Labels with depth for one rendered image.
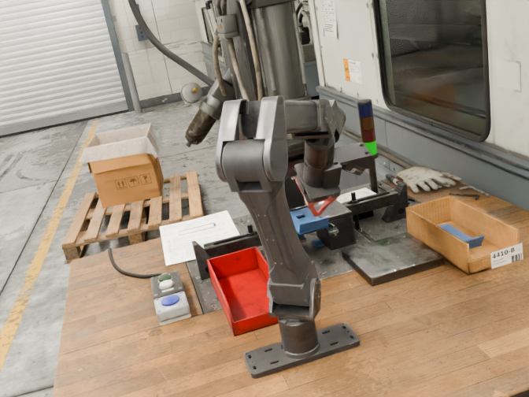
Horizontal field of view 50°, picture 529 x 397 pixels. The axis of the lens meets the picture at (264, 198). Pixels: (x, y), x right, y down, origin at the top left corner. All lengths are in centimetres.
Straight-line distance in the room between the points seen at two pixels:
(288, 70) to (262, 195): 48
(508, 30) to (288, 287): 97
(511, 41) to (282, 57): 65
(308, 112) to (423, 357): 45
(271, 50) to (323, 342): 61
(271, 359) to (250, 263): 37
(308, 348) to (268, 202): 29
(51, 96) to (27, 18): 129
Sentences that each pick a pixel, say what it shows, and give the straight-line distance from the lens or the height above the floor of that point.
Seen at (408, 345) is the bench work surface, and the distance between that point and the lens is 104.
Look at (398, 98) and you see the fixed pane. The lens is 234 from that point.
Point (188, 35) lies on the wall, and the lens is 1048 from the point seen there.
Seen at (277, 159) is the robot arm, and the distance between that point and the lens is 82.
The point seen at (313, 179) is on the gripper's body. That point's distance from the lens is 114.
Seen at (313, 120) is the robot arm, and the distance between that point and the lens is 100.
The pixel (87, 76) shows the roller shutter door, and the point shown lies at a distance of 1048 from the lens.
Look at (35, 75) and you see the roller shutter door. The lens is 1058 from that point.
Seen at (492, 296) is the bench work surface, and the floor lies 90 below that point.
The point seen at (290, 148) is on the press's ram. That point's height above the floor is 117.
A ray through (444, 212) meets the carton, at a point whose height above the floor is 93.
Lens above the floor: 150
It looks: 19 degrees down
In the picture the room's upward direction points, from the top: 10 degrees counter-clockwise
